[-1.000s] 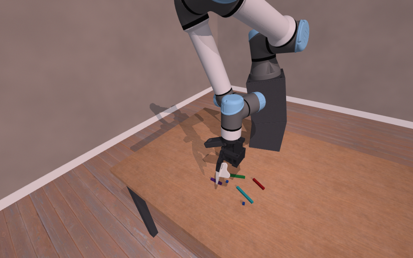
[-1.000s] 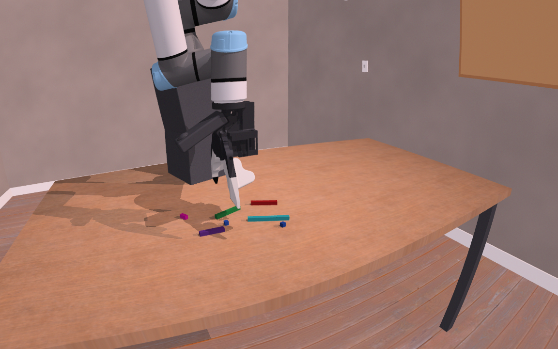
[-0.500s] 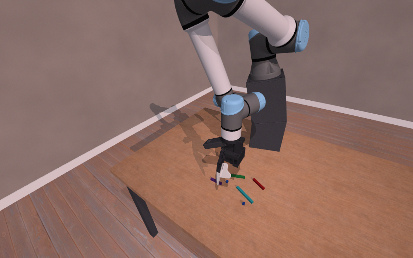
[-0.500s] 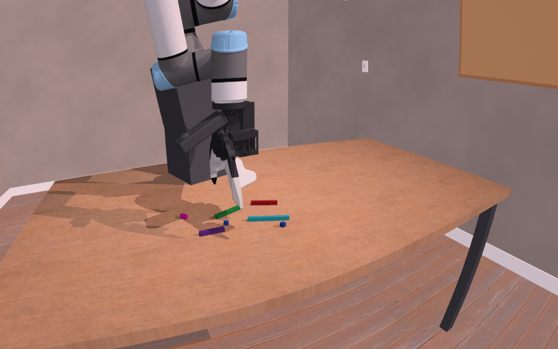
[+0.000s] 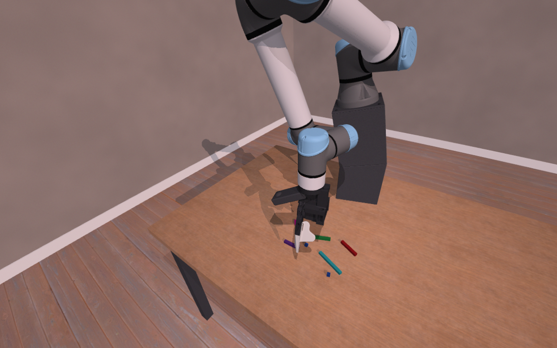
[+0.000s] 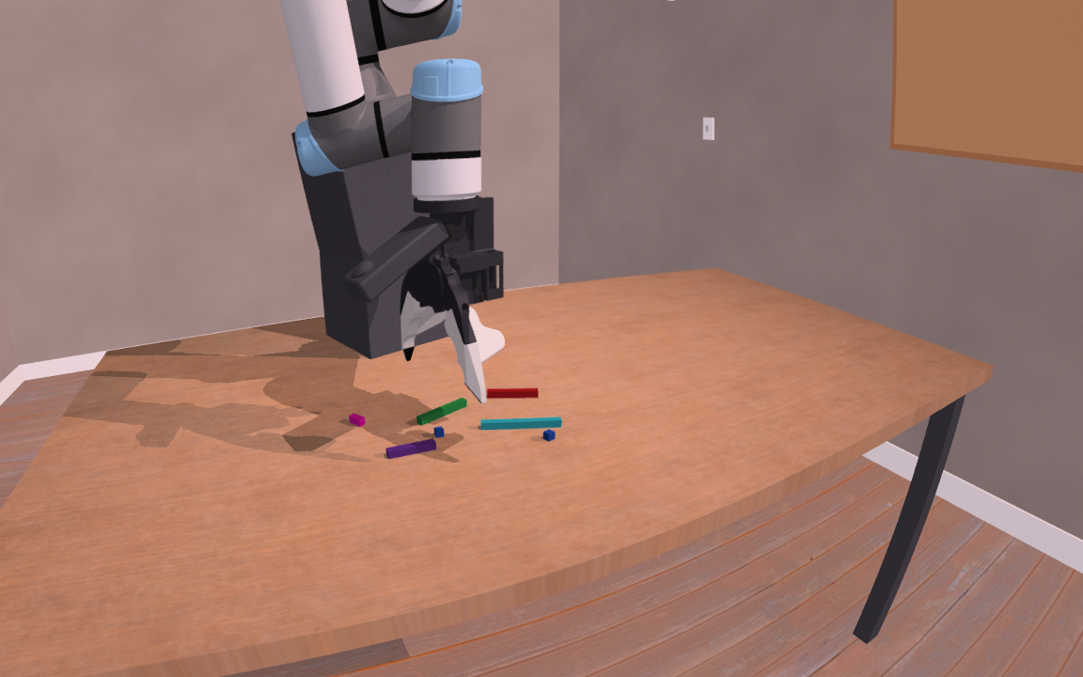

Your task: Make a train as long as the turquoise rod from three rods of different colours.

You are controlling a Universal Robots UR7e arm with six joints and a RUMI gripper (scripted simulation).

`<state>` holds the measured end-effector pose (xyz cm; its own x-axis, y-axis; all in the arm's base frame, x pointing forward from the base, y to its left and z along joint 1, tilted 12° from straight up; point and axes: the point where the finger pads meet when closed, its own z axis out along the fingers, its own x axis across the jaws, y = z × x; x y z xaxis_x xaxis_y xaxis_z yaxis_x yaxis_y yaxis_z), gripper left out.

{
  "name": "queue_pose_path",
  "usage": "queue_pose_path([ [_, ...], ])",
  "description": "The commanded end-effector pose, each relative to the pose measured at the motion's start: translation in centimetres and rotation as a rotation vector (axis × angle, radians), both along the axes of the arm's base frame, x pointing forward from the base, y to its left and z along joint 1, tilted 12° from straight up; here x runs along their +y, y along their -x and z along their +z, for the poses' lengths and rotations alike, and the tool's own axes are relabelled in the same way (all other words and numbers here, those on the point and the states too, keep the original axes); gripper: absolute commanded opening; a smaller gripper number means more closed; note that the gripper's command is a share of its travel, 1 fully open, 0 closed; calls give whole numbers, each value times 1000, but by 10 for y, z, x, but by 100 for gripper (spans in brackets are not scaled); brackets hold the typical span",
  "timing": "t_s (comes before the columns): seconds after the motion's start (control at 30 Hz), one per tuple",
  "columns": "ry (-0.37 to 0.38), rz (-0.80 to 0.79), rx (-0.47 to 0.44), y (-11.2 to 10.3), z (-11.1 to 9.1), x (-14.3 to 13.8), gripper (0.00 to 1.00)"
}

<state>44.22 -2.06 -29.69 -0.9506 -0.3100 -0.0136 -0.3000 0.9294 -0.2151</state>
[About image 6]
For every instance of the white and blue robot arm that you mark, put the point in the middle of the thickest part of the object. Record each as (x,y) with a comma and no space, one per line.
(346,126)

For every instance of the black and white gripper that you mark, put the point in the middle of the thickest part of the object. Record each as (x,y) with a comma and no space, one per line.
(466,251)

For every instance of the purple rod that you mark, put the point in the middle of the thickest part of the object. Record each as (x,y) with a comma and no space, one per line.
(411,448)

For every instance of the green rod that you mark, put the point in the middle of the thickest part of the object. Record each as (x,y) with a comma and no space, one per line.
(441,411)

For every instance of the red rod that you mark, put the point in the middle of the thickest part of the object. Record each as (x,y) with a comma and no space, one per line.
(506,393)

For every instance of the turquoise rod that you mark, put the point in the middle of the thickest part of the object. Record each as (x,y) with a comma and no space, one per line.
(521,423)

